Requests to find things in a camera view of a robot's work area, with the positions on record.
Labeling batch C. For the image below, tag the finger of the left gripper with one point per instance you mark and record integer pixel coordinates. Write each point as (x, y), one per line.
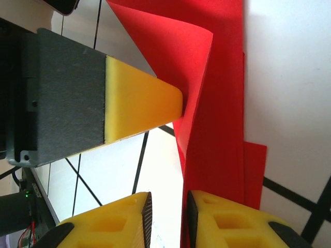
(103, 98)

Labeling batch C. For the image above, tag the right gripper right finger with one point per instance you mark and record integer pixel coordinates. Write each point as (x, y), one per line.
(232, 227)

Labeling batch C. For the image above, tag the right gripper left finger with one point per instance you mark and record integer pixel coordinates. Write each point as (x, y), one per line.
(103, 227)

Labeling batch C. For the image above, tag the red cloth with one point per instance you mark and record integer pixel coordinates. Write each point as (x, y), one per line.
(219, 103)

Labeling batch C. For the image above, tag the black edge strip with print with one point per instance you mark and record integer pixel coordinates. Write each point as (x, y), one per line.
(38, 191)

